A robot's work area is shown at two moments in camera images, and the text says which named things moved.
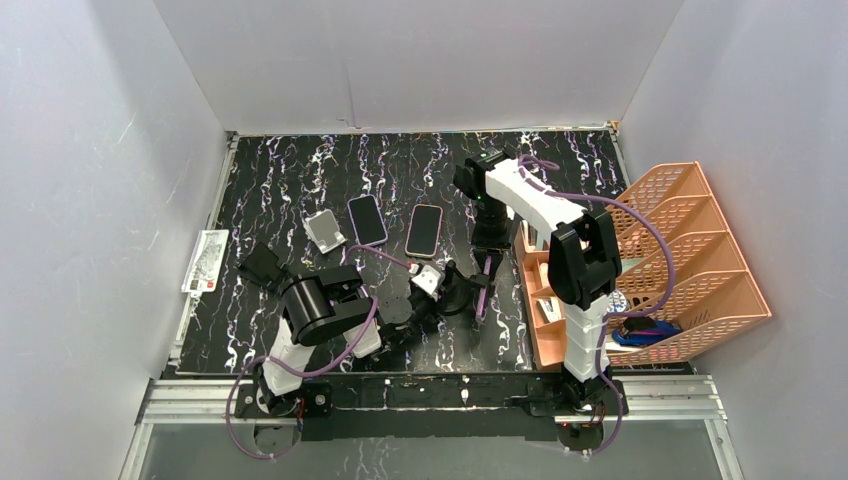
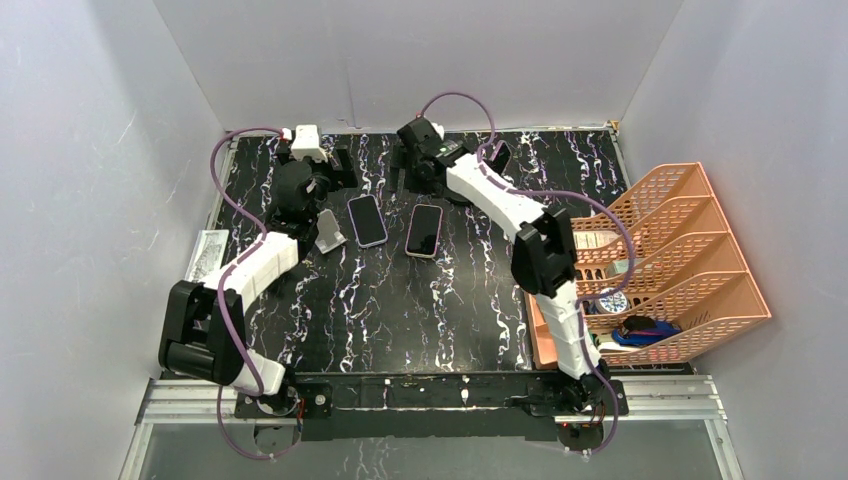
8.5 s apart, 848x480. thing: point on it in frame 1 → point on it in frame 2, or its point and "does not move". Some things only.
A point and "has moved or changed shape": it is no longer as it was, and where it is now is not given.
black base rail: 448,405 does not move
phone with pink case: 424,230 does not move
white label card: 205,261 does not move
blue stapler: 642,331 does not move
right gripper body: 492,229 → 415,180
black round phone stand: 456,291 → 453,197
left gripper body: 422,310 → 326,180
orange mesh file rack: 684,287 does not move
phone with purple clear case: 484,292 has moved or changed shape
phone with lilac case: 367,220 does not move
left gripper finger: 481,279 → 348,177
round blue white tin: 617,302 does not move
